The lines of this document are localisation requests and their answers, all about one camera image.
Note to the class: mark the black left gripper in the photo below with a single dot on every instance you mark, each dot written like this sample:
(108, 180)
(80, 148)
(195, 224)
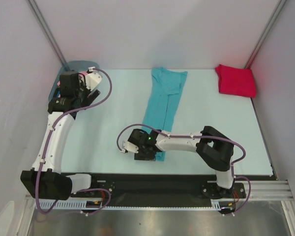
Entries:
(86, 101)

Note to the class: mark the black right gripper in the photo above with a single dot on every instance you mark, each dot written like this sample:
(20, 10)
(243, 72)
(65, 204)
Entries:
(144, 154)

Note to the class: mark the teal t-shirt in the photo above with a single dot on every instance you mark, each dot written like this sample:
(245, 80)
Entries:
(167, 87)

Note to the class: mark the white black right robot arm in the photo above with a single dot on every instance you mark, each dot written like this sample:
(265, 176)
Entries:
(213, 147)

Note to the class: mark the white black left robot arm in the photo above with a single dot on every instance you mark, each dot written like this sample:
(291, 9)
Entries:
(44, 180)

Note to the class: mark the pink t-shirt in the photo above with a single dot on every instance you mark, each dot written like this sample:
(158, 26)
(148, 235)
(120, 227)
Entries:
(71, 84)

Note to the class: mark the grey-blue plastic basket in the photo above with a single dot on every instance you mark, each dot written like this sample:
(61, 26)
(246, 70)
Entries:
(76, 65)

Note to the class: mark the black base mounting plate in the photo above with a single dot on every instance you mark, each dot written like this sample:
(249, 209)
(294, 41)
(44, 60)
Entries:
(203, 186)

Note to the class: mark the folded red t-shirt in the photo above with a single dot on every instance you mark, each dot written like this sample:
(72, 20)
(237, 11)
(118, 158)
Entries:
(235, 81)

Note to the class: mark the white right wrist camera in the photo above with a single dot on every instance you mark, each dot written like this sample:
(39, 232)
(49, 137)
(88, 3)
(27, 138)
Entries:
(129, 147)

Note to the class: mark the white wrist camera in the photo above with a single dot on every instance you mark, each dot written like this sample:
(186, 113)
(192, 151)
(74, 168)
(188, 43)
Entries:
(93, 78)
(129, 147)

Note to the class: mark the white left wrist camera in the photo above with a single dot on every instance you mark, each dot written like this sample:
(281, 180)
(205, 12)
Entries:
(93, 78)

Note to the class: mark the white slotted cable duct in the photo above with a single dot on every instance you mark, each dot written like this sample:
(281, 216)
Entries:
(94, 205)

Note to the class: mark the left aluminium corner post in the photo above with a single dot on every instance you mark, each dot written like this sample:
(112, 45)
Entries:
(38, 15)

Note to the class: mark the aluminium corner post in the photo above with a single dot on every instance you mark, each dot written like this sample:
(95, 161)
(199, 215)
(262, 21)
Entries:
(266, 31)
(38, 15)

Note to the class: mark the aluminium front rail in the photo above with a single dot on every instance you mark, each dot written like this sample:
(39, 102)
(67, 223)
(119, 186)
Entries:
(273, 189)

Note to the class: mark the right aluminium corner post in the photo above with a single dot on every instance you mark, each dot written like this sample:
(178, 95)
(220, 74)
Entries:
(266, 31)

